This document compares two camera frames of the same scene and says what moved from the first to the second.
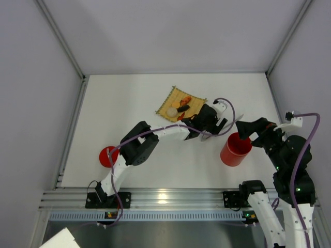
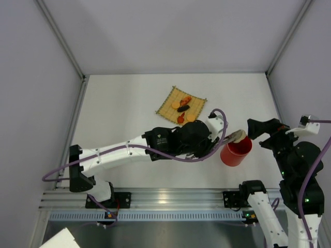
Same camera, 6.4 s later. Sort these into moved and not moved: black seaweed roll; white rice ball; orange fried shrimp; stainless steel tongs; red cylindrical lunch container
Moved: white rice ball; stainless steel tongs
Not moved: orange fried shrimp; black seaweed roll; red cylindrical lunch container
